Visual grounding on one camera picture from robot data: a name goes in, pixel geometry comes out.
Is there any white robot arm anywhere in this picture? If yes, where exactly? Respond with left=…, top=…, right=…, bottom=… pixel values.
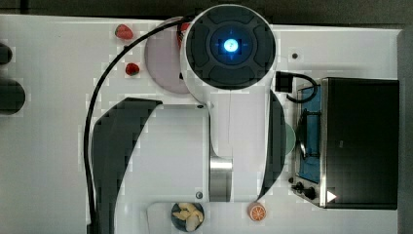
left=118, top=4, right=285, bottom=205

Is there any grey round plate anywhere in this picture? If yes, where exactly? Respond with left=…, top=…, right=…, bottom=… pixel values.
left=144, top=30, right=189, bottom=95

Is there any green cup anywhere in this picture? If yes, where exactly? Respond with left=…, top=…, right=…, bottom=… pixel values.
left=285, top=124, right=296, bottom=154

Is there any small red strawberry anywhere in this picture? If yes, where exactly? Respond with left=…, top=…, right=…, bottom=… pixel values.
left=125, top=62, right=140, bottom=76

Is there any red ketchup bottle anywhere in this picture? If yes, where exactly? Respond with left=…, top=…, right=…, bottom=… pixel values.
left=176, top=22, right=191, bottom=48

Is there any peeled banana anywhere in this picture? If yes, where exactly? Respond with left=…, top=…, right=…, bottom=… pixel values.
left=172, top=203, right=205, bottom=232

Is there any orange slice toy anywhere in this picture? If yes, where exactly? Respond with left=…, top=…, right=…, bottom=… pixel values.
left=247, top=202, right=267, bottom=221

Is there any blue bowl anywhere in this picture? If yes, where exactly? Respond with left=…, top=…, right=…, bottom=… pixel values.
left=170, top=202, right=206, bottom=233

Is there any large red strawberry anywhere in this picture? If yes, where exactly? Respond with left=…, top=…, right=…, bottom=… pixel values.
left=115, top=24, right=133, bottom=40

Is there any black toaster oven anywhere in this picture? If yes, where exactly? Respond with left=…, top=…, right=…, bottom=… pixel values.
left=289, top=77, right=399, bottom=210

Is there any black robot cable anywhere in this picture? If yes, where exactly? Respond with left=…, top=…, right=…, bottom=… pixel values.
left=83, top=15, right=196, bottom=234

